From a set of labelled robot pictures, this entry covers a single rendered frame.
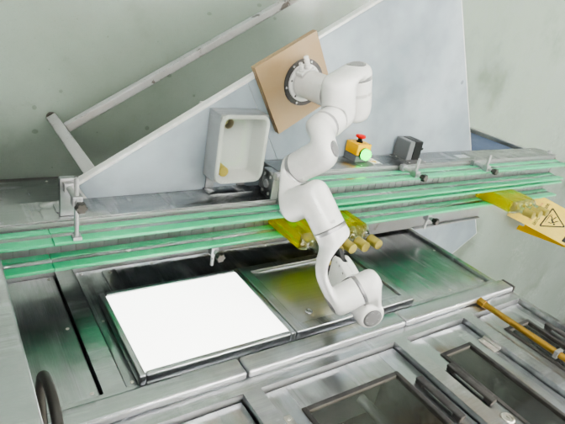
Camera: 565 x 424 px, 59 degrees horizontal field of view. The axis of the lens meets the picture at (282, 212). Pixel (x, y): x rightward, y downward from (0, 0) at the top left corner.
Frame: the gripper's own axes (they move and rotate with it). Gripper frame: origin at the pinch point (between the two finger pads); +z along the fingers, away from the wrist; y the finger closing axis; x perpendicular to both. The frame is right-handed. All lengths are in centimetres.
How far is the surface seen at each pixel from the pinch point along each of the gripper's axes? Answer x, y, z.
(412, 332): -23.0, -14.8, -18.5
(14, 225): 85, 6, 10
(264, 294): 18.3, -11.8, 0.3
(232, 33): 13, 50, 99
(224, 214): 27.7, 4.2, 21.2
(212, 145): 32, 23, 32
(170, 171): 44, 13, 34
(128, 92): 54, 24, 88
